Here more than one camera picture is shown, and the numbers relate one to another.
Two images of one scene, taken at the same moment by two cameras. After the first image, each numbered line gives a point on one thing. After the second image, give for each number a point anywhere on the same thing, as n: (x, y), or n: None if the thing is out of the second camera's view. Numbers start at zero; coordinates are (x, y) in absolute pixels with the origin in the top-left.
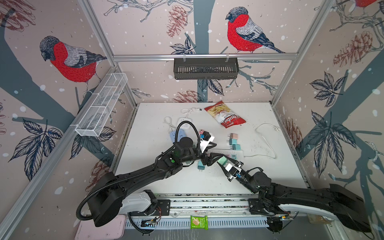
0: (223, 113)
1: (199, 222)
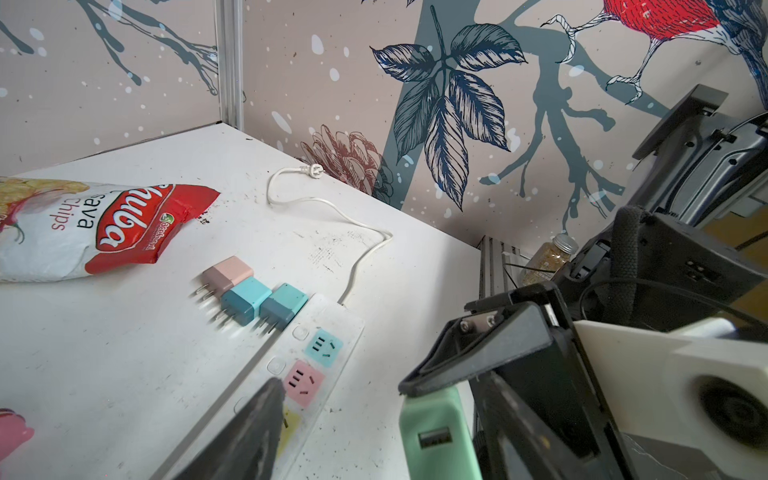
0: (53, 229)
1: None
